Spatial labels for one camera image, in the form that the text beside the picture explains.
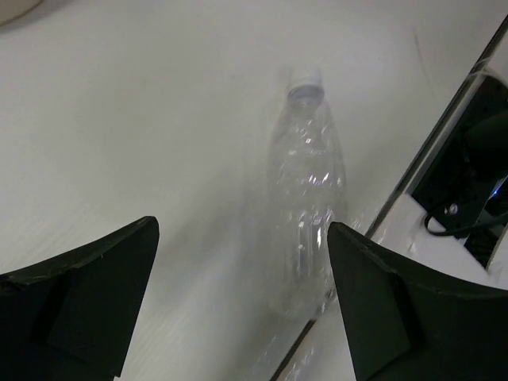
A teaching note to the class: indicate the clear bottle white cap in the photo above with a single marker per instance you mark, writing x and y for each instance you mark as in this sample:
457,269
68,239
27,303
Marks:
295,190

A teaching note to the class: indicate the beige round plastic bin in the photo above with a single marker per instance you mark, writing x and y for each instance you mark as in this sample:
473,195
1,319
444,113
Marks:
12,9

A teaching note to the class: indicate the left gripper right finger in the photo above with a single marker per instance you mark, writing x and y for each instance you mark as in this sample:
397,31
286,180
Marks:
406,321

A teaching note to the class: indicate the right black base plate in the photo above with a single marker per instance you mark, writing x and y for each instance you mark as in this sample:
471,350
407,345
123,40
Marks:
464,190

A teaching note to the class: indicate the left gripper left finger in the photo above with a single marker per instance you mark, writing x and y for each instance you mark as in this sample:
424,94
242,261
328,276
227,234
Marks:
72,317

